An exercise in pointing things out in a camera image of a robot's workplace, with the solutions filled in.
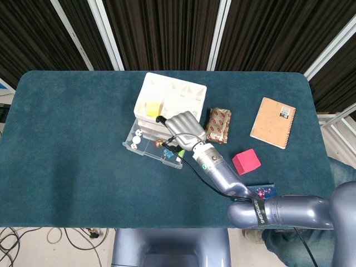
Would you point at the white panel with blue mark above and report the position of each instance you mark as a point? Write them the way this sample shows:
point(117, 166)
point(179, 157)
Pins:
point(4, 86)

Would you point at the grey worn shoe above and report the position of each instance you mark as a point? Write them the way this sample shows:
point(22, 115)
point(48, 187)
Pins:
point(251, 236)

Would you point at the dark blue printed box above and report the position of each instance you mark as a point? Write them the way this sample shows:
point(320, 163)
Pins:
point(267, 190)

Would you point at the blue-grey robot torso base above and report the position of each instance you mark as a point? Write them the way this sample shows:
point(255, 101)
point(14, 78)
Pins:
point(167, 242)

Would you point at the yellow black plug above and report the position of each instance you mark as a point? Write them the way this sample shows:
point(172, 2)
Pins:
point(93, 233)

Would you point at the pink foam cube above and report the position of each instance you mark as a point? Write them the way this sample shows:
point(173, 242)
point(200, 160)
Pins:
point(246, 162)

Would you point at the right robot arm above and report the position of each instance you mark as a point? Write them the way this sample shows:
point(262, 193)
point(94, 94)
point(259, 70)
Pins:
point(278, 214)

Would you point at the small white ball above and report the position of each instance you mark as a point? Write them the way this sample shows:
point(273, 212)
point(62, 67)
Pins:
point(136, 139)

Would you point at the clear plastic drawer with trinkets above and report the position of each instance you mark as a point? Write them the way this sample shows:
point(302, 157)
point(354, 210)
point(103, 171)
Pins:
point(147, 151)

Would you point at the teal felt table mat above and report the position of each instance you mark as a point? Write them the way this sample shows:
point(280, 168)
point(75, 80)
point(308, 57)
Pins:
point(83, 180)

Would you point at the brown spiral notebook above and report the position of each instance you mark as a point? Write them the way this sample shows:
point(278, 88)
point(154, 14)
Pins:
point(271, 122)

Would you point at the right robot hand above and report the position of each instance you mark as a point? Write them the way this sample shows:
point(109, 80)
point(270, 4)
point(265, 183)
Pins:
point(186, 129)

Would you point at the gold foil snack packet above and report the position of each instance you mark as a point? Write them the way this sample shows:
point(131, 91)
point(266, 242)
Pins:
point(219, 125)

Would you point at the small soccer ball bead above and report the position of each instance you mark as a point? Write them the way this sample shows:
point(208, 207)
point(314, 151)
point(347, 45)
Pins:
point(138, 132)

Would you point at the white die red dots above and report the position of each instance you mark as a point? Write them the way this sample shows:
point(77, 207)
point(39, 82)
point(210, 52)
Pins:
point(133, 146)

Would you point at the white plastic drawer cabinet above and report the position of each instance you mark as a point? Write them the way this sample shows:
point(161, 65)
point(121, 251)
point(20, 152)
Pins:
point(178, 91)

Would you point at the blue binder clip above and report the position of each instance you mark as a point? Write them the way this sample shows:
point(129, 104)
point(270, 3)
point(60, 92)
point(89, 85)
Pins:
point(167, 153)

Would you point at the small gold bell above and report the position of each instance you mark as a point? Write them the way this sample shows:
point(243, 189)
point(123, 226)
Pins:
point(158, 143)

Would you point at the small green trinket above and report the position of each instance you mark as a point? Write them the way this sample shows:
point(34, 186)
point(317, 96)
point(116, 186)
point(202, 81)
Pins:
point(182, 152)

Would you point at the yellow sticky note pad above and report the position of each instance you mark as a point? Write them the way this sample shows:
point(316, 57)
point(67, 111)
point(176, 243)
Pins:
point(153, 109)

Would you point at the dark pleated curtain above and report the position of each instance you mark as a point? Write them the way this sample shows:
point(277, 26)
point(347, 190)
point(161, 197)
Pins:
point(167, 33)

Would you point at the white aluminium frame post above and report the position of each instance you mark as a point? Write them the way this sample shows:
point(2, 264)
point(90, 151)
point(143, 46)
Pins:
point(72, 36)
point(331, 51)
point(218, 36)
point(107, 36)

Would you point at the white metal rack frame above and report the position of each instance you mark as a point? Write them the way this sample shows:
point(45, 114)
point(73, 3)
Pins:
point(333, 122)

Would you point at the black device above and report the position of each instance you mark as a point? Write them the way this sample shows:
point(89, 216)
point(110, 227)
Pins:
point(2, 112)

